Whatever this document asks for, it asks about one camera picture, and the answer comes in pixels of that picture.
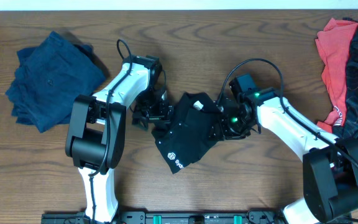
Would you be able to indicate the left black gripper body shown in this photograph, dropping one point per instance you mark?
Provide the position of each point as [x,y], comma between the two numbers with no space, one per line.
[150,109]

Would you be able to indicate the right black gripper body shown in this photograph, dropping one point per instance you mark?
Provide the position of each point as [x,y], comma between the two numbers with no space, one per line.
[234,127]

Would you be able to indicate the black t-shirt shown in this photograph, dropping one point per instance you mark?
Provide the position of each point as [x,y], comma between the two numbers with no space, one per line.
[186,139]

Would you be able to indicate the red t-shirt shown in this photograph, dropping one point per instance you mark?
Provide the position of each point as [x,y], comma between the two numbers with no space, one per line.
[333,44]

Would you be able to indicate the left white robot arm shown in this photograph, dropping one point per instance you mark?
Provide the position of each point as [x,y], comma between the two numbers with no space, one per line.
[97,129]

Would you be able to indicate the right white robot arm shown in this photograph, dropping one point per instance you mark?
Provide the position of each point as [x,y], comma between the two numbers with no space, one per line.
[330,164]

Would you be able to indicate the folded navy blue garment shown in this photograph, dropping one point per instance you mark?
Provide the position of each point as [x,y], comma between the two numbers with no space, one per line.
[48,80]

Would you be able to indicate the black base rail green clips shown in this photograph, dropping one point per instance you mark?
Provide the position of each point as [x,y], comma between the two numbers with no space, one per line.
[139,217]

